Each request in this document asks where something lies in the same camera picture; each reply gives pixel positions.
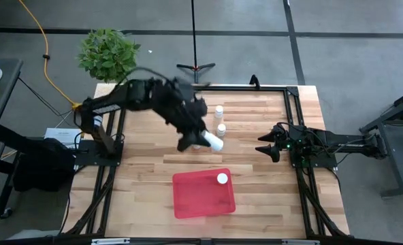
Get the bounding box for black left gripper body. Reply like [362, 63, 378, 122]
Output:
[165, 86, 210, 137]

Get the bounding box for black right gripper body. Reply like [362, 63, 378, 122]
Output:
[272, 122, 310, 163]

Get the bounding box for red plastic basket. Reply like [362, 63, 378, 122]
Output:
[172, 167, 237, 220]

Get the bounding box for black tripod stand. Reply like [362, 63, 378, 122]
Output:
[176, 0, 216, 84]

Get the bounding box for potted green plant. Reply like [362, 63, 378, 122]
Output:
[77, 28, 142, 84]

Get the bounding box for black metal cart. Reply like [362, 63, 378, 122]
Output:
[359, 85, 403, 199]

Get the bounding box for white paper sheet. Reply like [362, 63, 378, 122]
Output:
[44, 127, 82, 150]

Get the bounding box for black case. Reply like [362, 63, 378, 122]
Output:
[12, 137, 77, 193]

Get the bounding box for black side desk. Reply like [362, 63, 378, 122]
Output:
[0, 57, 25, 144]

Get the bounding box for black aluminium table frame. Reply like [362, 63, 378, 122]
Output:
[63, 83, 352, 245]

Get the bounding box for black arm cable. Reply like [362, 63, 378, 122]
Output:
[116, 65, 178, 86]

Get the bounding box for silver metal bracket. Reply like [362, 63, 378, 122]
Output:
[91, 238, 131, 245]
[280, 239, 321, 245]

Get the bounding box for black floor cable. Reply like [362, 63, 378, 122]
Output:
[17, 76, 76, 119]

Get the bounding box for yellow cable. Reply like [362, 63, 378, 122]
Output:
[16, 0, 83, 112]

